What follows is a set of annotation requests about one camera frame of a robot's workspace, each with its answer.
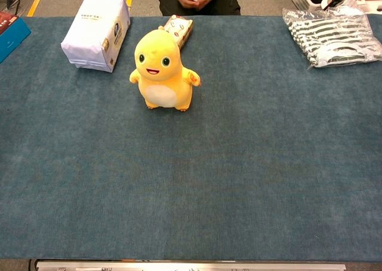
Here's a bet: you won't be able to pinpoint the blue cardboard box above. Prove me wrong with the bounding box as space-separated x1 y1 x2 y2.
0 11 32 64

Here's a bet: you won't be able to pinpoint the aluminium rail frame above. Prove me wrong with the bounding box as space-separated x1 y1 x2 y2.
35 259 347 271

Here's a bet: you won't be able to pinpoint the striped cloths in plastic bag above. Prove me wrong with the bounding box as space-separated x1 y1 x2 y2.
282 0 382 69

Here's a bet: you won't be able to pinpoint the white tissue paper pack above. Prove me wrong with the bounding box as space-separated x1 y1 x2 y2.
60 0 131 73

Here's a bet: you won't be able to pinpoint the blue felt table mat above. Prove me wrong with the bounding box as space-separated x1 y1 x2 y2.
0 14 382 261

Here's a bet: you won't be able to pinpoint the yellow dinosaur plush toy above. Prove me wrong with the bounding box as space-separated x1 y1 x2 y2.
129 25 202 113

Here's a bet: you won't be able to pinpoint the gold foil snack package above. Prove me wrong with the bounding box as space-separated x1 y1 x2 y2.
163 14 194 49

